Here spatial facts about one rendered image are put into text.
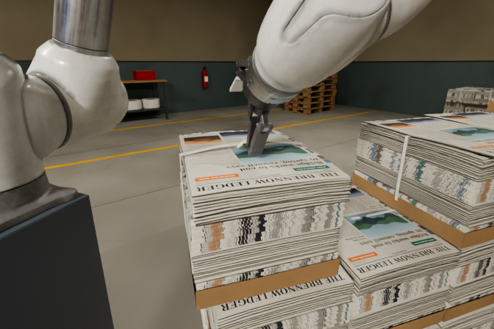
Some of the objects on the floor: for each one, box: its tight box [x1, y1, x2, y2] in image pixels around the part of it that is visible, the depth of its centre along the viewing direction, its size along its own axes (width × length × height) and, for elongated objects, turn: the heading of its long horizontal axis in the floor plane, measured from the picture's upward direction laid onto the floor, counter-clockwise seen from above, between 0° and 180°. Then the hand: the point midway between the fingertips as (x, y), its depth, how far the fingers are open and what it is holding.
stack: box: [200, 186, 494, 329], centre depth 92 cm, size 39×117×83 cm, turn 107°
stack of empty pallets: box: [284, 73, 337, 115], centre depth 724 cm, size 126×86×130 cm
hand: (240, 116), depth 61 cm, fingers open, 13 cm apart
